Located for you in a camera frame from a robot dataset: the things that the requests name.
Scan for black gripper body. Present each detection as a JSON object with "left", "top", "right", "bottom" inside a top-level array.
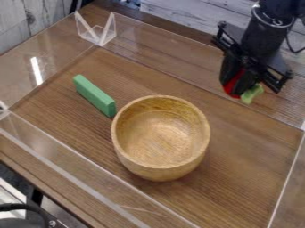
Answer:
[{"left": 212, "top": 21, "right": 292, "bottom": 93}]

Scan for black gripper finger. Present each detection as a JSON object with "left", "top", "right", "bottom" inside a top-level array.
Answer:
[
  {"left": 231, "top": 69, "right": 255, "bottom": 96},
  {"left": 219, "top": 53, "right": 240, "bottom": 86}
]

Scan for red plush strawberry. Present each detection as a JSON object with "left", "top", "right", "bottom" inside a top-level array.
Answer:
[{"left": 222, "top": 69, "right": 264, "bottom": 105}]

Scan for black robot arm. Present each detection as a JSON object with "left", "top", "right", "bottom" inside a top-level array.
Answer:
[{"left": 212, "top": 0, "right": 305, "bottom": 99}]

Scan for wooden bowl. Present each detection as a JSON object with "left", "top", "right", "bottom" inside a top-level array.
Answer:
[{"left": 110, "top": 95, "right": 211, "bottom": 182}]

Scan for green rectangular block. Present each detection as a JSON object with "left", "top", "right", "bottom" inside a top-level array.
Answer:
[{"left": 72, "top": 75, "right": 116, "bottom": 118}]

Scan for black cable on robot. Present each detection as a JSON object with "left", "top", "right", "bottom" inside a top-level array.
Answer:
[{"left": 284, "top": 17, "right": 305, "bottom": 54}]

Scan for clear acrylic tray enclosure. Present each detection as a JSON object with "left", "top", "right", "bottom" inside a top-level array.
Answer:
[{"left": 0, "top": 9, "right": 305, "bottom": 228}]

